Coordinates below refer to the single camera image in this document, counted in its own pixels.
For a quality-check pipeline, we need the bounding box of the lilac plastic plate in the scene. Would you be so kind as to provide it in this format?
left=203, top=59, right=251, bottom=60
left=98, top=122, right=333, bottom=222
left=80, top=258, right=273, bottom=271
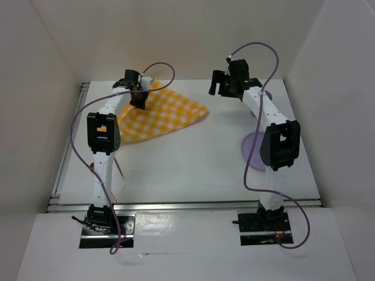
left=241, top=132, right=265, bottom=173

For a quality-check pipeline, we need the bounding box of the aluminium front rail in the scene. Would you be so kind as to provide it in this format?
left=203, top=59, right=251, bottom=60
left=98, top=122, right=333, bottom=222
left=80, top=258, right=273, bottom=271
left=46, top=199, right=322, bottom=212

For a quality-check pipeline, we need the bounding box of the copper fork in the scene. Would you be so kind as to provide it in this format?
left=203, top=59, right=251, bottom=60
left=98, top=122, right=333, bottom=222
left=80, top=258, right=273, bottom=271
left=114, top=158, right=125, bottom=180

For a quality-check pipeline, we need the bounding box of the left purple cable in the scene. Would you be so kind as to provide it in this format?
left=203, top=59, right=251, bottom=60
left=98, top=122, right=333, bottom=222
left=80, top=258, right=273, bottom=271
left=70, top=61, right=176, bottom=255

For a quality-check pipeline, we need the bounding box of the purple cable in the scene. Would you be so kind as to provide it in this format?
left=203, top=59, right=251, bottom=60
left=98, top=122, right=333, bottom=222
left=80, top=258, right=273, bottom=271
left=243, top=42, right=311, bottom=249
left=70, top=61, right=176, bottom=255

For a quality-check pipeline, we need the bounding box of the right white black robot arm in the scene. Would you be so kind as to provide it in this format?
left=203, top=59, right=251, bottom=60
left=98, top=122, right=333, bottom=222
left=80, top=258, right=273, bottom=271
left=209, top=56, right=301, bottom=229

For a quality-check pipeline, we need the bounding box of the yellow white checkered cloth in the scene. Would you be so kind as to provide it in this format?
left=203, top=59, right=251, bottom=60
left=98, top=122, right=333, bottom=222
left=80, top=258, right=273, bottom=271
left=118, top=87, right=209, bottom=145

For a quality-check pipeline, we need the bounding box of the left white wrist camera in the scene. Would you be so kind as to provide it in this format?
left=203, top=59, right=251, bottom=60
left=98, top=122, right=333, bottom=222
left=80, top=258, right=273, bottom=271
left=140, top=76, right=155, bottom=89

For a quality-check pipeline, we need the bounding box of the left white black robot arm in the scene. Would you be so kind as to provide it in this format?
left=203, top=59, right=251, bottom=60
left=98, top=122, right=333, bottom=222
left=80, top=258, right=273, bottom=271
left=87, top=70, right=154, bottom=208

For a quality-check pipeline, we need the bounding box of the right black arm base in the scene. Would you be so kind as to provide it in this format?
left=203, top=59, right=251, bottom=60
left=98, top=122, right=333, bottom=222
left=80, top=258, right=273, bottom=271
left=232, top=211, right=294, bottom=246

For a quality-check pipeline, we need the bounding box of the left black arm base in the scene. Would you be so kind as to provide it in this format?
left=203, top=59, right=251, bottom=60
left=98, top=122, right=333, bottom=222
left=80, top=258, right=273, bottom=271
left=71, top=205, right=136, bottom=249

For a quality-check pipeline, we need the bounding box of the lilac plastic cup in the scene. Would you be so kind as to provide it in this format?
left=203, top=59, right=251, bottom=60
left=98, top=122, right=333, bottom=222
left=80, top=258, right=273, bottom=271
left=251, top=90, right=272, bottom=118

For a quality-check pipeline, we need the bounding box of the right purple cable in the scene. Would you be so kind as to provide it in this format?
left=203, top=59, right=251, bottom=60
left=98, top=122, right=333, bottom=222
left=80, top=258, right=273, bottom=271
left=243, top=42, right=311, bottom=249

